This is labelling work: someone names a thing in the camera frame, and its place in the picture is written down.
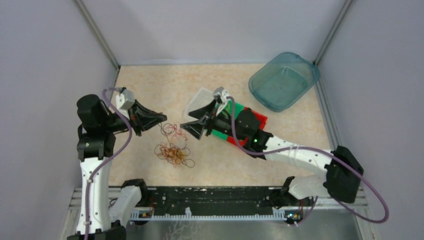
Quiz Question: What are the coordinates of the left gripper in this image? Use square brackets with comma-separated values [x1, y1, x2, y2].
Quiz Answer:
[101, 99, 168, 137]

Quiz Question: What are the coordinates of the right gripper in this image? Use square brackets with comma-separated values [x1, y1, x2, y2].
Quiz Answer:
[180, 99, 247, 143]

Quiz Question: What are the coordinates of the cable bundle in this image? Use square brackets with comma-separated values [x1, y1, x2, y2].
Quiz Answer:
[153, 121, 196, 169]

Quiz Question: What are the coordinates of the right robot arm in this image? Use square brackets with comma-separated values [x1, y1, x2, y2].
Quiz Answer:
[180, 100, 364, 206]

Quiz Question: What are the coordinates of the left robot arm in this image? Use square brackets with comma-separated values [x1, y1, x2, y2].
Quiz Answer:
[67, 92, 167, 240]

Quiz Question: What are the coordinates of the white plastic bin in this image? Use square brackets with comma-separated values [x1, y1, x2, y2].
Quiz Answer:
[183, 87, 214, 119]

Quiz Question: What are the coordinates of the green plastic bin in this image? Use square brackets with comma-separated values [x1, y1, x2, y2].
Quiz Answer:
[210, 99, 248, 141]

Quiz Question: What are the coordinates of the red plastic bin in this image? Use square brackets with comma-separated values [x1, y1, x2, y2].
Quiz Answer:
[235, 107, 273, 152]

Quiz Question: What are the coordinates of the teal transparent tub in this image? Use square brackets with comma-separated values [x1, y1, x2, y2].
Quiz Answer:
[248, 52, 321, 112]

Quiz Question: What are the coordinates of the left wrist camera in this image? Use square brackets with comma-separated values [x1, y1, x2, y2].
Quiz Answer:
[115, 88, 135, 115]

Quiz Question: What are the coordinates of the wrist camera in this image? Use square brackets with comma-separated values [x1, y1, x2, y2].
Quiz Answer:
[212, 86, 231, 110]
[115, 88, 135, 115]

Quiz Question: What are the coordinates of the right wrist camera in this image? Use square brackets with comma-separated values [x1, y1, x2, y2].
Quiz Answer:
[212, 86, 231, 110]

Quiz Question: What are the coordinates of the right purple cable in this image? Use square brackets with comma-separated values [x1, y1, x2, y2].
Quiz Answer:
[226, 96, 390, 227]

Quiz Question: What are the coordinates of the purple cable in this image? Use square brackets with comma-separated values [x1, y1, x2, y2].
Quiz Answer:
[82, 87, 134, 240]
[226, 96, 390, 227]

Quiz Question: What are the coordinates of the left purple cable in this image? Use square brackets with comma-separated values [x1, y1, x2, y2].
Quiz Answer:
[82, 87, 134, 240]

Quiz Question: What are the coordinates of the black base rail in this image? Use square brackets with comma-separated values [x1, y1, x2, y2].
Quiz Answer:
[117, 185, 316, 217]

